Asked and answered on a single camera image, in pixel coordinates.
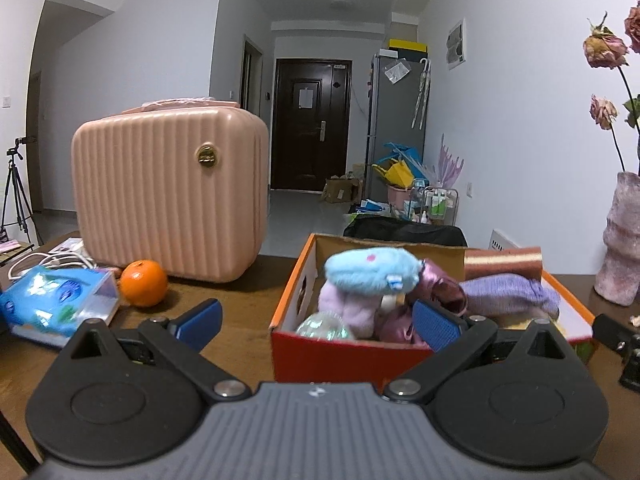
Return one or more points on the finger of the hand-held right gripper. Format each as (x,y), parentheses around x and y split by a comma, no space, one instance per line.
(615,335)
(632,375)

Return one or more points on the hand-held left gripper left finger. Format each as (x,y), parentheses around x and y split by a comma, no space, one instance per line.
(200,320)

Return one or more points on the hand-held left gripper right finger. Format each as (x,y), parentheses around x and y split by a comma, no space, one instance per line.
(437,325)

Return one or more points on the light blue plush toy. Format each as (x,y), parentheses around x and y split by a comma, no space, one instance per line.
(365,270)

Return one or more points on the pink plush toy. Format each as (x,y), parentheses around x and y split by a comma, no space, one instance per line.
(345,307)

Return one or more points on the iridescent clear plastic ball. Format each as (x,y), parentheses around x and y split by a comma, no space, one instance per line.
(322,327)

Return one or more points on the orange cardboard box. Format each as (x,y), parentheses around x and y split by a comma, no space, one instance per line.
(325,360)

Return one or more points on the mauve satin cloth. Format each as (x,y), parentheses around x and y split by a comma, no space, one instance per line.
(395,327)

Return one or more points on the orange fruit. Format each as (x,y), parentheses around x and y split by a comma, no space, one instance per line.
(142,282)

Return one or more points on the pink textured vase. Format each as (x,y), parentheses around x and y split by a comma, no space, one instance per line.
(622,250)

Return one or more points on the brown striped cloth roll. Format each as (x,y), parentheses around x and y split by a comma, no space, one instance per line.
(505,261)

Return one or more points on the black bag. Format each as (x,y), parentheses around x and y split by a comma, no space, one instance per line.
(405,232)

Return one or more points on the trolley cart with bottles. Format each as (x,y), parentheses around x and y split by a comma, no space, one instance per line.
(435,205)

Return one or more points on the pink ribbed suitcase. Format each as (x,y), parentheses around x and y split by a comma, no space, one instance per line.
(150,200)

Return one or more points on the pink plastic bucket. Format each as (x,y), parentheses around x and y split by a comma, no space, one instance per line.
(400,196)

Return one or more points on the white booklet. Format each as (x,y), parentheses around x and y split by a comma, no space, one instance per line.
(67,246)

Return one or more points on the yellow plastic stool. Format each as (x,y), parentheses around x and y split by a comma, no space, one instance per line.
(399,174)

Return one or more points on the purple feather decoration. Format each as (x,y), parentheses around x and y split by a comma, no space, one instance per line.
(450,165)

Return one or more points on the blue tissue pack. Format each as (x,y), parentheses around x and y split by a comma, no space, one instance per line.
(40,300)

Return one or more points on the brown cardboard carton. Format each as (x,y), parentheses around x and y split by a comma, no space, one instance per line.
(340,190)

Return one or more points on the blue plastic stool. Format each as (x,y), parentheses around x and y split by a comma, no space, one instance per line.
(397,149)

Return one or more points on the pink printed paper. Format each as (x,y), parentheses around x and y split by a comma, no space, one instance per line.
(15,252)

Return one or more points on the dark wooden entrance door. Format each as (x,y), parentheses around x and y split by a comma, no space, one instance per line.
(310,150)

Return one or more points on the grey refrigerator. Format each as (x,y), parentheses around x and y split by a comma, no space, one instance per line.
(395,125)

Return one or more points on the pink folded cloth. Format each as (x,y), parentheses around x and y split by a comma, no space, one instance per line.
(170,105)

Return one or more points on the white folded umbrella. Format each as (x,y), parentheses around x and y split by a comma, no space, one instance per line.
(422,90)

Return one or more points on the brown room door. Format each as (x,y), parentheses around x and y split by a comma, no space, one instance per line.
(34,150)

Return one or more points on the dark side door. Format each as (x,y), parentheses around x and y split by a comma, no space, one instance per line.
(250,80)

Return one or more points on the white paper notice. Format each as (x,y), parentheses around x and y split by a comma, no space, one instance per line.
(306,97)

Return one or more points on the clear plastic bag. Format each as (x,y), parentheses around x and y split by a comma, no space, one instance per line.
(397,72)

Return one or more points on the yellow black box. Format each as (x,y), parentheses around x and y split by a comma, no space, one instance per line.
(407,44)

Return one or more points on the bunch of dried pink roses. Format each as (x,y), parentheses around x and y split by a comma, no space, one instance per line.
(602,47)

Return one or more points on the white wall outlet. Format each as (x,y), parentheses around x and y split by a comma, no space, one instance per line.
(469,189)

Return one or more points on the black camera tripod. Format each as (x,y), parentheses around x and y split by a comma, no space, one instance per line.
(13,157)

